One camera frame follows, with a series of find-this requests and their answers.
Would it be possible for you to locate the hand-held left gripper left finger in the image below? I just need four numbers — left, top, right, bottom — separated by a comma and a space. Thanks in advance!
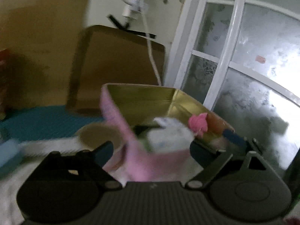
30, 141, 123, 191

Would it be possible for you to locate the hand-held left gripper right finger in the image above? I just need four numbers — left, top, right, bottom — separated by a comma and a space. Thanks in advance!
185, 142, 275, 189

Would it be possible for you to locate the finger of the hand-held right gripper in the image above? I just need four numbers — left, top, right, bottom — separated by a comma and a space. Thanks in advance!
223, 129, 260, 155

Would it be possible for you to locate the pink plush toy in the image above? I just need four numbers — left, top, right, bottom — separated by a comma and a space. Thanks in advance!
188, 113, 209, 137

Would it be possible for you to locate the pink box with gold inside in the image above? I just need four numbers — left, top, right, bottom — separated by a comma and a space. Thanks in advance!
100, 83, 235, 182

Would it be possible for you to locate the tin can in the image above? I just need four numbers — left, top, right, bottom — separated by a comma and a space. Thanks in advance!
79, 123, 125, 155

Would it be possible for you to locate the teal mat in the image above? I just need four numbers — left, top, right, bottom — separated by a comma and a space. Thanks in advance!
0, 105, 106, 143

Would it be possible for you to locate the brown chair back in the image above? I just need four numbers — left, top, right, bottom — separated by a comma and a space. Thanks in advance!
66, 25, 166, 118

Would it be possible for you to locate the beige patterned tablecloth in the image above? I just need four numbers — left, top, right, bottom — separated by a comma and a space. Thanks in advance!
0, 136, 132, 216

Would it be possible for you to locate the blue glasses case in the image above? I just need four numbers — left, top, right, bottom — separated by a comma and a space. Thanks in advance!
0, 139, 23, 167

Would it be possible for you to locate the red snack box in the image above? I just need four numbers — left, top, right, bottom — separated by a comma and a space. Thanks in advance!
0, 49, 12, 118

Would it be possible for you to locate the wooden panel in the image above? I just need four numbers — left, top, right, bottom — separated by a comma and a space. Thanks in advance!
0, 0, 94, 113

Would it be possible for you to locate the white power adapter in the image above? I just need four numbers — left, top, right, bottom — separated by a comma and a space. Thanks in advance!
117, 0, 150, 19

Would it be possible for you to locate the white window frame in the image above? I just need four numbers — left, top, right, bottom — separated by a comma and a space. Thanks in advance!
164, 0, 300, 113

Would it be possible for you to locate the white charger cable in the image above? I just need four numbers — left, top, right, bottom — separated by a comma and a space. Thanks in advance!
138, 9, 163, 86

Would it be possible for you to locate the black strap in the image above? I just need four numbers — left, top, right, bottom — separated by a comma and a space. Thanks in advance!
107, 15, 157, 39

